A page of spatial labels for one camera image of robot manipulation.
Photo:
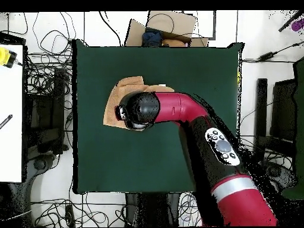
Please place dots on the brown cardboard box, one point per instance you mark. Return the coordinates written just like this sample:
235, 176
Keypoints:
180, 23

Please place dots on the black monitor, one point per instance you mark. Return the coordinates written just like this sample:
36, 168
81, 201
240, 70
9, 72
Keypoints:
283, 109

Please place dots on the black power strip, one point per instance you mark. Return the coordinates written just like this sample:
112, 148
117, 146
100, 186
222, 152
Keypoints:
69, 216

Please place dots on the dark grey stand base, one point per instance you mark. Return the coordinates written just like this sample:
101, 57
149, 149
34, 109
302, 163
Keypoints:
40, 163
282, 174

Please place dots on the black marker pen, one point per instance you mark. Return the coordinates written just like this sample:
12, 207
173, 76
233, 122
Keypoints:
6, 121

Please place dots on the black power adapter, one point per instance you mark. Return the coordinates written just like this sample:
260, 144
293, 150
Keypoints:
267, 56

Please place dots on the dark green table cloth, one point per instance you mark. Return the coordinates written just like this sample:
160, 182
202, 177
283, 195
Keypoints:
118, 161

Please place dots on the black upright bar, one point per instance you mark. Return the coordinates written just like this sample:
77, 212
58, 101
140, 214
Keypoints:
260, 114

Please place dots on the purple object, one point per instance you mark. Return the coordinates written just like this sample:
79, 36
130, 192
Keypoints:
298, 25

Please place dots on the orange garment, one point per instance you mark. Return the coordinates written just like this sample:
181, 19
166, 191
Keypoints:
173, 43

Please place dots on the dark blue garment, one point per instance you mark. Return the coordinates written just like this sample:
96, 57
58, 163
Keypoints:
152, 38

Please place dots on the tan terry towel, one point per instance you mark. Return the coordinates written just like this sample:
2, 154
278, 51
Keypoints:
118, 95

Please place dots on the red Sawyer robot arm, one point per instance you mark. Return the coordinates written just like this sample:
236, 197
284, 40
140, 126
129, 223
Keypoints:
180, 106

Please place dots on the yellow and black tool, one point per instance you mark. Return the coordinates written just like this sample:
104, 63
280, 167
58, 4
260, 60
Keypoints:
4, 57

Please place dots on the white board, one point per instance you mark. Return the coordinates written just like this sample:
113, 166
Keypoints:
10, 147

